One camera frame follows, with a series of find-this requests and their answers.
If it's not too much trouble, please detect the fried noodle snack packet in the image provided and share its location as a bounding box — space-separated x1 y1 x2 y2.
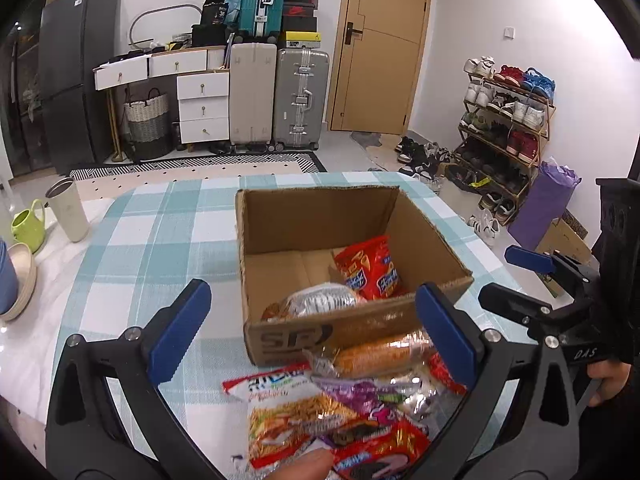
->
222 362 372 471

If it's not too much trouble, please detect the white suitcase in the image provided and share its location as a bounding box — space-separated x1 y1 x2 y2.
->
228 42 278 154

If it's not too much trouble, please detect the oval metal hoop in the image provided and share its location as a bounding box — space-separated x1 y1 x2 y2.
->
129 4 202 50

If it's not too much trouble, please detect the person's left hand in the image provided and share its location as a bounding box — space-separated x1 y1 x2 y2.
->
276 448 335 480

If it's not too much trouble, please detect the orange bread roll packet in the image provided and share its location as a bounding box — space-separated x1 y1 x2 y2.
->
304 330 437 379

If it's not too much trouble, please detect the black white patterned rug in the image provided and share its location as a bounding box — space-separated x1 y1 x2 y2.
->
69 150 329 181

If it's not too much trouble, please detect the teal checked tablecloth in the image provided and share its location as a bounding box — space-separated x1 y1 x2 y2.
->
47 171 538 480

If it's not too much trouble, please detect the dark glass cabinet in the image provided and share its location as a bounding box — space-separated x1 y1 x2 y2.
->
0 25 51 177

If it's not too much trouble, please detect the black bag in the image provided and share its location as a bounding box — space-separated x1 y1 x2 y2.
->
190 0 231 49

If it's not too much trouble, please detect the green mug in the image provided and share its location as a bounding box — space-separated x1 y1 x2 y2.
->
11 199 47 254

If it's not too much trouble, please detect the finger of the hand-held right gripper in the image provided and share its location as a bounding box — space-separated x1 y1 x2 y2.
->
504 245 601 303
477 283 576 343

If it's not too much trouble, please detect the teal suitcase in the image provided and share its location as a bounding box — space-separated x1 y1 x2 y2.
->
237 0 290 44

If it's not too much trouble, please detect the grey door mat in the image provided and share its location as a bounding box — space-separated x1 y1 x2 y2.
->
349 131 402 172

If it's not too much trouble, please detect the yellow black shoebox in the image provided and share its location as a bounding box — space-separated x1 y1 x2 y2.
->
284 31 322 50

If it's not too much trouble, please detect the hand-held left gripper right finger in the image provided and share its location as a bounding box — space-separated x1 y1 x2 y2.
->
415 282 596 480

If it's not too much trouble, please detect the small red snack packet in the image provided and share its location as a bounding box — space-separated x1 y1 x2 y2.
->
427 352 469 397

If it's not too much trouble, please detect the silver suitcase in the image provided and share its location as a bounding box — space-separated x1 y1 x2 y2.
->
272 48 331 152

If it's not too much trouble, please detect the brown cardboard box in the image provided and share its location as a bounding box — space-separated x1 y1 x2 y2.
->
235 186 475 367

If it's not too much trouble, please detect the pile of shoes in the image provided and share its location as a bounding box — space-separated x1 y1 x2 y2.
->
394 135 452 192

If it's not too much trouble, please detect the beige bowl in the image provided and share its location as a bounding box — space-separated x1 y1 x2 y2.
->
0 242 38 322

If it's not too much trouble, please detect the clear bread packet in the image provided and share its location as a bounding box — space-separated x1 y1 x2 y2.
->
261 282 372 322

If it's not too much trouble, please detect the purple candy packet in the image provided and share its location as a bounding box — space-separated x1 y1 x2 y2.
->
310 374 437 442

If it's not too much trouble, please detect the wooden door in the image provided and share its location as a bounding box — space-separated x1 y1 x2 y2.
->
325 0 435 136

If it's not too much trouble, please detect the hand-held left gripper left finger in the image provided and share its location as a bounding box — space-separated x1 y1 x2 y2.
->
45 279 236 480

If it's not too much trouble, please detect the white drawer dresser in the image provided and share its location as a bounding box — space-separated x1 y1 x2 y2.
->
92 46 231 154

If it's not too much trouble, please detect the white tumbler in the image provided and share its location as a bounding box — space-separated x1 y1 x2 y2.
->
45 176 91 243

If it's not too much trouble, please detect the red cookie packet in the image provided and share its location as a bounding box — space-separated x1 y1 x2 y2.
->
320 419 432 480

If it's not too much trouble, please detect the dark grey fridge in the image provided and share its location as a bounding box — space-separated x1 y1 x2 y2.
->
37 0 121 176

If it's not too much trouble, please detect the purple bag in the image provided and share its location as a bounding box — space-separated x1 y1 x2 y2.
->
507 157 582 254

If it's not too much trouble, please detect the red chip packet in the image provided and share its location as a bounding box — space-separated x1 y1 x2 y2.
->
332 235 407 302

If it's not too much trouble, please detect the metal shoe rack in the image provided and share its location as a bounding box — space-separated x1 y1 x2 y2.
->
452 56 557 227

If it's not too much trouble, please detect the blue bowl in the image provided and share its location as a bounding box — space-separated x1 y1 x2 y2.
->
0 240 20 316

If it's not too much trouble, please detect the person's right hand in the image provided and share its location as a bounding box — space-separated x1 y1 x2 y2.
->
586 359 635 405

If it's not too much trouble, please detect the woven laundry basket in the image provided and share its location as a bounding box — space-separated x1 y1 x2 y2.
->
123 87 174 161

